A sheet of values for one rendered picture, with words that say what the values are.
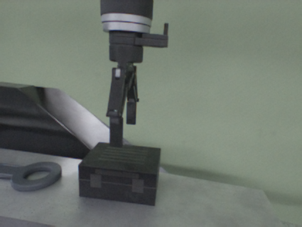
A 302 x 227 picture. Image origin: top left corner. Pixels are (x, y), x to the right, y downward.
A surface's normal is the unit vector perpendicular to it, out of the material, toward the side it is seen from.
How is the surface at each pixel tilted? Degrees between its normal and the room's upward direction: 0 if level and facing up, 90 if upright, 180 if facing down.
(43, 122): 90
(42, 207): 0
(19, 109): 90
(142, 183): 90
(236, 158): 90
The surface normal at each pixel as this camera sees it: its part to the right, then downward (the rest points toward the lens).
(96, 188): -0.11, 0.27
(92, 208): 0.06, -0.96
